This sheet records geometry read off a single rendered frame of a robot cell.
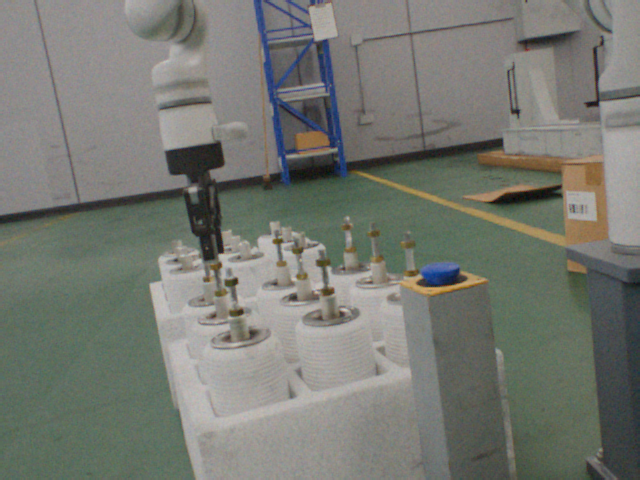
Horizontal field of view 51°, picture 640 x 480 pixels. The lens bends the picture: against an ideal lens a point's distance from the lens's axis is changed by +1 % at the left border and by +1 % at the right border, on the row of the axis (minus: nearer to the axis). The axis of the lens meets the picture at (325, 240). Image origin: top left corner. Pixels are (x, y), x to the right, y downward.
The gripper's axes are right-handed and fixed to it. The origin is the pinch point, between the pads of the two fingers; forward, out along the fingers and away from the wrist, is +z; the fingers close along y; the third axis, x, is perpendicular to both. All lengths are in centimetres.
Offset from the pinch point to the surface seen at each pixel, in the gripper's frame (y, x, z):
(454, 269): 23.8, 27.5, 2.2
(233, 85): -607, -43, -67
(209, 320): 1.0, -2.1, 9.4
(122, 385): -51, -33, 35
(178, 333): -32.8, -14.4, 20.0
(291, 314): 0.5, 9.1, 10.6
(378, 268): -5.8, 22.5, 7.6
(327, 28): -542, 56, -99
